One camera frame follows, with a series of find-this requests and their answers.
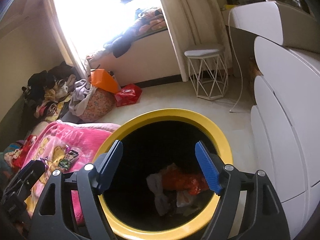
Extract pink teddy bear blanket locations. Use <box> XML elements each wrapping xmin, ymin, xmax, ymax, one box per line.
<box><xmin>23</xmin><ymin>121</ymin><xmax>119</xmax><ymax>216</ymax></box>

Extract floral fabric laundry basket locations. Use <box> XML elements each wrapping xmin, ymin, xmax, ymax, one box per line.
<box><xmin>79</xmin><ymin>88</ymin><xmax>116</xmax><ymax>122</ymax></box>

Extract red plastic bag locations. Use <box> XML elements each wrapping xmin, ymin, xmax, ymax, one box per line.
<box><xmin>160</xmin><ymin>164</ymin><xmax>209</xmax><ymax>196</ymax></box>

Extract white printed plastic bag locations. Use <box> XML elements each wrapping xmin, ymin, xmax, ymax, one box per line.
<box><xmin>146</xmin><ymin>173</ymin><xmax>202</xmax><ymax>217</ymax></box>

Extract pile of clothes in corner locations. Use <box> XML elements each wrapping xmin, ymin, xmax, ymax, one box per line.
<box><xmin>22</xmin><ymin>62</ymin><xmax>80</xmax><ymax>122</ymax></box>

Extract left cream curtain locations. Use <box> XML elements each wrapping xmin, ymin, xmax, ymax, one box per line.
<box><xmin>43</xmin><ymin>0</ymin><xmax>91</xmax><ymax>80</ymax></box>

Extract purple candy wrapper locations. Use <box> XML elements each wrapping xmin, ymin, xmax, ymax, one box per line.
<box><xmin>39</xmin><ymin>156</ymin><xmax>50</xmax><ymax>171</ymax></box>

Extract white wire frame stool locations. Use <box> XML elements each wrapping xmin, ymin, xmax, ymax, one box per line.
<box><xmin>184</xmin><ymin>43</ymin><xmax>228</xmax><ymax>101</ymax></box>

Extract colourful quilt on bed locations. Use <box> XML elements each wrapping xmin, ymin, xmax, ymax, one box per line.
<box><xmin>1</xmin><ymin>142</ymin><xmax>22</xmax><ymax>179</ymax></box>

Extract red cloth on bed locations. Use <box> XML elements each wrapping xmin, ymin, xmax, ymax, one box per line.
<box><xmin>12</xmin><ymin>135</ymin><xmax>37</xmax><ymax>170</ymax></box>

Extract lavender clothes on basket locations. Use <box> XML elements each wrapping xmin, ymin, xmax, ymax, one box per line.
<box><xmin>69</xmin><ymin>79</ymin><xmax>97</xmax><ymax>116</ymax></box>

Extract white scalloped dresser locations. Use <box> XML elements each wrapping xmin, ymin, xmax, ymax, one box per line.
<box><xmin>228</xmin><ymin>1</ymin><xmax>319</xmax><ymax>239</ymax></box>

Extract dark jacket on sill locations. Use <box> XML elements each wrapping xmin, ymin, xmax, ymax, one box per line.
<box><xmin>111</xmin><ymin>36</ymin><xmax>132</xmax><ymax>58</ymax></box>

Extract yellow rimmed black trash bin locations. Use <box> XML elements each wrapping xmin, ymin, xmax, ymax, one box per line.
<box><xmin>98</xmin><ymin>108</ymin><xmax>233</xmax><ymax>239</ymax></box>

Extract white power cable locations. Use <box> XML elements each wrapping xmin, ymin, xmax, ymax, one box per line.
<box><xmin>227</xmin><ymin>7</ymin><xmax>245</xmax><ymax>113</ymax></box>

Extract orange patterned blanket on sill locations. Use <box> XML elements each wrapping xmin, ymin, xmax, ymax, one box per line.
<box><xmin>132</xmin><ymin>7</ymin><xmax>167</xmax><ymax>36</ymax></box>

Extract cream curtain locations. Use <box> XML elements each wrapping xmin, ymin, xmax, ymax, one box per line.
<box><xmin>43</xmin><ymin>0</ymin><xmax>91</xmax><ymax>80</ymax></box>
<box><xmin>160</xmin><ymin>0</ymin><xmax>232</xmax><ymax>82</ymax></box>

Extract silver brown foil wrapper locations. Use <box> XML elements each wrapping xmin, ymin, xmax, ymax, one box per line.
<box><xmin>64</xmin><ymin>146</ymin><xmax>79</xmax><ymax>162</ymax></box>

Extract right cream curtain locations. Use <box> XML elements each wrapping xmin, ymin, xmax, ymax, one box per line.
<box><xmin>160</xmin><ymin>0</ymin><xmax>232</xmax><ymax>82</ymax></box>

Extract red shopping bag on floor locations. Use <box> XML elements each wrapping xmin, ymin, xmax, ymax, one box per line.
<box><xmin>114</xmin><ymin>84</ymin><xmax>142</xmax><ymax>107</ymax></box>

